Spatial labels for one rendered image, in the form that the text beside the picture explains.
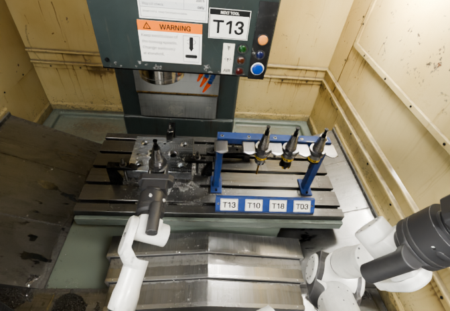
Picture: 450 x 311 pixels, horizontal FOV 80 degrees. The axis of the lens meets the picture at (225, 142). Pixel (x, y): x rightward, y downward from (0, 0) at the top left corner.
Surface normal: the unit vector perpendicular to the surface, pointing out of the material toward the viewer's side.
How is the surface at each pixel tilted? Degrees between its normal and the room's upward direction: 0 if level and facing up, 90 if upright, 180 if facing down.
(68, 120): 0
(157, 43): 90
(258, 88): 90
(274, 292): 8
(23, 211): 24
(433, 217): 16
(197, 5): 90
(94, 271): 0
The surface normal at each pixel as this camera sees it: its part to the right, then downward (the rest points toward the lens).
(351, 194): -0.33, -0.68
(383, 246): -0.77, 0.25
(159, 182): 0.09, -0.73
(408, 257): 0.35, -0.61
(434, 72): -1.00, -0.04
